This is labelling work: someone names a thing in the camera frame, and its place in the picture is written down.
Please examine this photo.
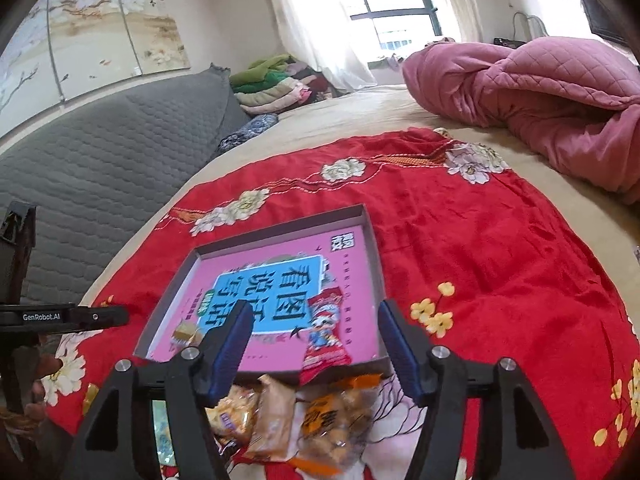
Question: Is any black television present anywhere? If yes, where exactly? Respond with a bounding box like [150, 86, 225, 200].
[574, 0, 628, 46]

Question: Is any dark floral pillow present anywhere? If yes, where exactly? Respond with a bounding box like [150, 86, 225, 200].
[217, 112, 279, 153]

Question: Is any person's left hand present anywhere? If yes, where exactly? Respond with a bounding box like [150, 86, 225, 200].
[10, 347, 66, 426]

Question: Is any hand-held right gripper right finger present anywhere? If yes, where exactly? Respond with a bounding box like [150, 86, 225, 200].
[377, 300, 576, 480]

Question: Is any pink book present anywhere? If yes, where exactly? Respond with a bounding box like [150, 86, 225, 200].
[150, 230, 386, 366]

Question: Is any small clear cake packet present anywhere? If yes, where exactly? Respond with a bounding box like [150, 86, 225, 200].
[170, 321, 206, 353]

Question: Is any yellow cracker packet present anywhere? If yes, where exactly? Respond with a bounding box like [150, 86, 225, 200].
[205, 385, 261, 446]

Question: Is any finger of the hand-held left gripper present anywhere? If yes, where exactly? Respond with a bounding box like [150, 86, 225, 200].
[75, 305, 130, 333]

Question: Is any orange snack packet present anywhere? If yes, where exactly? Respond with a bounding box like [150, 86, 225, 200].
[290, 372, 386, 478]

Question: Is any grey cardboard tray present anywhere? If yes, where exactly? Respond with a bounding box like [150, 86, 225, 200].
[134, 203, 396, 376]

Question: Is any pink quilted blanket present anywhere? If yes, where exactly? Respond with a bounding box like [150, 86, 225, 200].
[401, 36, 640, 206]

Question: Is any red snack packet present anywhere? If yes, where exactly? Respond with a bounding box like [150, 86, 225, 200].
[298, 285, 351, 386]

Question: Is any pile of folded clothes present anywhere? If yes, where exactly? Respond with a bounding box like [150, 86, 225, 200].
[229, 53, 346, 116]

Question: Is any grey quilted headboard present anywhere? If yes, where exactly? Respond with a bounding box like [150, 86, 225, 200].
[0, 63, 251, 306]

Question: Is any beige pastry packet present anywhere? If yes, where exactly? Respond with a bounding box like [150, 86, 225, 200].
[245, 374, 298, 461]

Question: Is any pale green snack packet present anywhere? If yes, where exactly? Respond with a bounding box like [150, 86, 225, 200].
[150, 400, 176, 466]

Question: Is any beige bed sheet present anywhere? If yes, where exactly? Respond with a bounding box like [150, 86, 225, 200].
[80, 82, 640, 311]

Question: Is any red floral cloth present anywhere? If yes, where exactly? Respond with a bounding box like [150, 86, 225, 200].
[45, 127, 640, 480]

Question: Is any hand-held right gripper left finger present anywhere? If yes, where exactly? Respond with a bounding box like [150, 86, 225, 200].
[60, 300, 256, 480]

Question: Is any floral wall painting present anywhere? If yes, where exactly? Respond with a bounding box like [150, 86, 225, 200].
[0, 0, 192, 136]

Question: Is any window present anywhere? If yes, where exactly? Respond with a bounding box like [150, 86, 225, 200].
[347, 0, 441, 61]

